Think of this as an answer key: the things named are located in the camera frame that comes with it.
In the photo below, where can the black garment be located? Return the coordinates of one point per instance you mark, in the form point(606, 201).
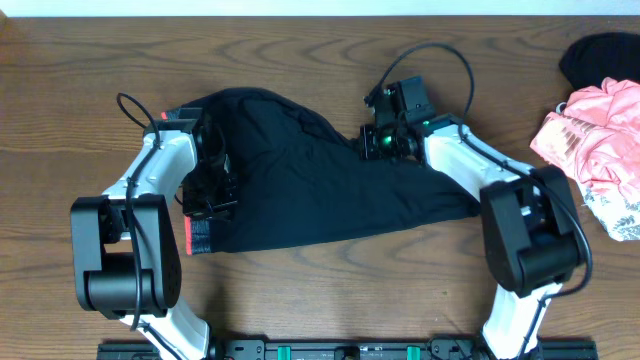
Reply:
point(590, 60)

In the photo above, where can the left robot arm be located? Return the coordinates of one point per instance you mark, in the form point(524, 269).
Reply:
point(126, 261)

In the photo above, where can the pink garment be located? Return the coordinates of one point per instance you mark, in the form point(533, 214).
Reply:
point(595, 138)

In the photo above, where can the white floral garment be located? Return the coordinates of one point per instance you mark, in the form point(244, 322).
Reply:
point(618, 216)

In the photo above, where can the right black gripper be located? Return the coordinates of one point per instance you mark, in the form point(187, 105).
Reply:
point(373, 142)

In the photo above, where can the black leggings red waistband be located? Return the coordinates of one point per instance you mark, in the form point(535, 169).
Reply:
point(300, 182)

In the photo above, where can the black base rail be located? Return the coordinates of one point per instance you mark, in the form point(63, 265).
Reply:
point(442, 348)

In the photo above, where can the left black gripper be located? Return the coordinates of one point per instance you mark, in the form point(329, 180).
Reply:
point(211, 198)

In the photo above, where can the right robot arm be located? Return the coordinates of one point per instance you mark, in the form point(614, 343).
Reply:
point(532, 239)

